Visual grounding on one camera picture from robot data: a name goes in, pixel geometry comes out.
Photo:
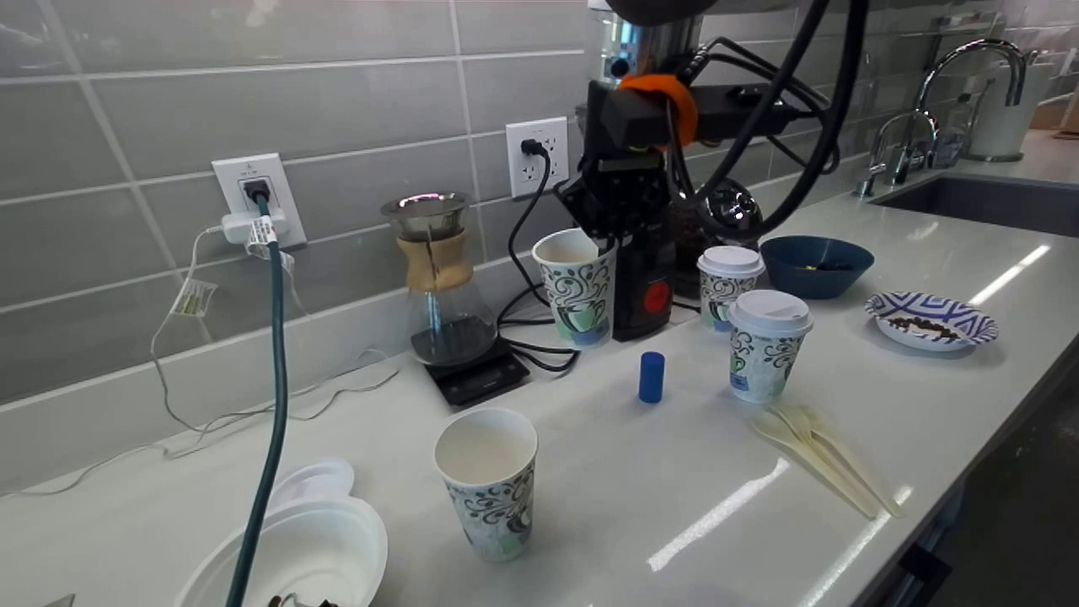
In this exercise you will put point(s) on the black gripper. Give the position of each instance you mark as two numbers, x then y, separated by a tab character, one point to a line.
622	179

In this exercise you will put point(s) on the patterned paper cup back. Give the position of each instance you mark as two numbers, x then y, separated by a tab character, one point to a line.
579	278

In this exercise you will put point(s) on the patterned paper cup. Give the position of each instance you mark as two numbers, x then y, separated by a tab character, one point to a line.
579	278
487	463

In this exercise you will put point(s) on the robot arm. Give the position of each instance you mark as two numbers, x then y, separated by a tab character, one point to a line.
651	38

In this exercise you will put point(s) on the black coffee grinder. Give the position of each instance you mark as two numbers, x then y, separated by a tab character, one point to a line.
645	284

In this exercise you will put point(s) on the lidded patterned cup back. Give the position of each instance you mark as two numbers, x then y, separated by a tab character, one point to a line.
724	278

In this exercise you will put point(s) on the lidded patterned cup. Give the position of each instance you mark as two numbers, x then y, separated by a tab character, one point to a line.
724	278
768	337

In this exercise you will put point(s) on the lidded patterned cup front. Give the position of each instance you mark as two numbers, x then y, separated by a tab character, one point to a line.
768	337

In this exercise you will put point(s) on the glass pour-over coffee carafe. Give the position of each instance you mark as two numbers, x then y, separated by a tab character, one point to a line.
451	323

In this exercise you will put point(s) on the black coffee scale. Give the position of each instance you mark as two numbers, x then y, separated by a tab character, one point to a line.
480	380

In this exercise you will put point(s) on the open patterned paper cup front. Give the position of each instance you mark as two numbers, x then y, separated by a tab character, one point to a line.
487	463

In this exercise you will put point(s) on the dark blue bowl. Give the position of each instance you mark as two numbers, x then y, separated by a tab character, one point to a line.
813	267

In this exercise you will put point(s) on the small blue cylinder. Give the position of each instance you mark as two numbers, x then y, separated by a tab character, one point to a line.
651	380

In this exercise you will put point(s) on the chrome faucet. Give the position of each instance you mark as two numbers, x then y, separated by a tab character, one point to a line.
940	122

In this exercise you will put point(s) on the wooden spoon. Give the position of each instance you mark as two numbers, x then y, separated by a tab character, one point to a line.
813	429

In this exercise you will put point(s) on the blue patterned plate with beans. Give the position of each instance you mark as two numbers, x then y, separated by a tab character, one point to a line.
931	323

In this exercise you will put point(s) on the white kettle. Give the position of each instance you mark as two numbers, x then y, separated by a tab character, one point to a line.
998	126

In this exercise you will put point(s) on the kitchen sink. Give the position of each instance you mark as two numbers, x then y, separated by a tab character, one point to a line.
1021	203

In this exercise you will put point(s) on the wooden knife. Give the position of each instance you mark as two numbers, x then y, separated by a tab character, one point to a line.
813	463

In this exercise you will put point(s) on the white paper bowl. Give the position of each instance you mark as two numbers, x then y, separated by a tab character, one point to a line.
318	554

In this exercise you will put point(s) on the white wall outlet middle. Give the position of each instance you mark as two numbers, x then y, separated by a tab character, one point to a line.
537	153

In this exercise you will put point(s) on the white wall outlet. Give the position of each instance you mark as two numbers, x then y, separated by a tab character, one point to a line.
259	194
537	153

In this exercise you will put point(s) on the white wall outlet left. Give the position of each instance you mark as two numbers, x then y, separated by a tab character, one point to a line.
259	194

